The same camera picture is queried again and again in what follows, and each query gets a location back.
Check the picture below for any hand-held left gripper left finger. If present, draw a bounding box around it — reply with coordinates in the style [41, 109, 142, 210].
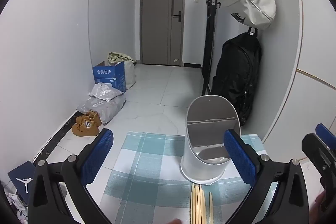
[28, 129, 114, 224]

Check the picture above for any grey plastic parcel bag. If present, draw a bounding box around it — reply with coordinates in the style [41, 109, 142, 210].
[77, 95, 126, 125]
[89, 82, 124, 102]

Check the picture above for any pile of wooden chopsticks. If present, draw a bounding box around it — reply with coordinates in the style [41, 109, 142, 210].
[190, 183, 214, 224]

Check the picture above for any black coat rack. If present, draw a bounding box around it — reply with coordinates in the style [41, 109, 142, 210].
[202, 0, 221, 96]

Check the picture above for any teal plaid tablecloth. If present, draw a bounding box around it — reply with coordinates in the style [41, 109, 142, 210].
[100, 131, 279, 224]

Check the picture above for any dark blue shoe box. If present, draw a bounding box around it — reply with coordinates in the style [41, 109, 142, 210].
[7, 161, 36, 203]

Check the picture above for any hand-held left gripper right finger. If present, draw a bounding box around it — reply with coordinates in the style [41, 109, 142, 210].
[224, 129, 309, 224]

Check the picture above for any white utensil holder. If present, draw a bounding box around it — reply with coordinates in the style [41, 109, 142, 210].
[180, 95, 240, 186]

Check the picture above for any blue cardboard box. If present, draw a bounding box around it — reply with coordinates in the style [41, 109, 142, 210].
[92, 60, 127, 94]

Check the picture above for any person's right hand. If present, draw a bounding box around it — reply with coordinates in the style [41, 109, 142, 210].
[314, 193, 327, 214]

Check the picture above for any black backpack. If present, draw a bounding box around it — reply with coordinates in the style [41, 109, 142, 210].
[211, 32, 262, 127]

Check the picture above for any grey-brown door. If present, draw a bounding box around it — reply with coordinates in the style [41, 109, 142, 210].
[141, 0, 185, 66]

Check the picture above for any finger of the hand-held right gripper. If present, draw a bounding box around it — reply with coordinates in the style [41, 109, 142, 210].
[301, 133, 336, 214]
[315, 123, 336, 147]

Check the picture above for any beige cloth bag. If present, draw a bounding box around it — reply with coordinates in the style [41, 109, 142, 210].
[106, 52, 136, 89]

